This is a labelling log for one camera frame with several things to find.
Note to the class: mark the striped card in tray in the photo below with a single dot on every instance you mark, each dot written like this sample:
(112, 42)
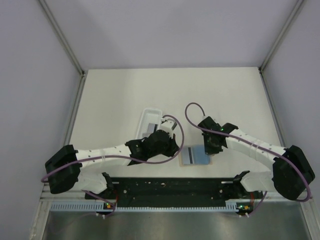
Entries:
(151, 128)

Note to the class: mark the clear plastic card tray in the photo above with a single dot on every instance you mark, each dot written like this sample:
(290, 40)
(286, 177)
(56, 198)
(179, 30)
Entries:
(149, 115)

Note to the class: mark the aluminium frame post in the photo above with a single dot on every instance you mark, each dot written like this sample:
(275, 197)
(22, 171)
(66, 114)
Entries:
(60, 36)
(290, 20)

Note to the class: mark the left aluminium frame post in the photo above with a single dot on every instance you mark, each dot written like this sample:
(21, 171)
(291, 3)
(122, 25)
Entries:
(60, 36)

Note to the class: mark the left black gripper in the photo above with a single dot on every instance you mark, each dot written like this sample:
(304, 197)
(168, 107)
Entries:
(173, 147)

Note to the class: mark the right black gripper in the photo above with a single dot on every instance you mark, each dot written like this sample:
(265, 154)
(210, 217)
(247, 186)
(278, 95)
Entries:
(209, 150)

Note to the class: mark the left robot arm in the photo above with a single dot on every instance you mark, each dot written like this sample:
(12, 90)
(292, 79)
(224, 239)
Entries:
(87, 170)

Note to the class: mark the right aluminium frame post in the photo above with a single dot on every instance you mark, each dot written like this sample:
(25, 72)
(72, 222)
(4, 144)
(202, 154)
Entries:
(290, 20)

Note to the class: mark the beige card holder wallet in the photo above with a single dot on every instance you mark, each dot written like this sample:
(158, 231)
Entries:
(200, 156)

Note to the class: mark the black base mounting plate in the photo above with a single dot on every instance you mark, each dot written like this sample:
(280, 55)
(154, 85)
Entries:
(176, 192)

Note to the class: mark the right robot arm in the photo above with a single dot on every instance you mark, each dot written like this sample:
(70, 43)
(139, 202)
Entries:
(289, 172)

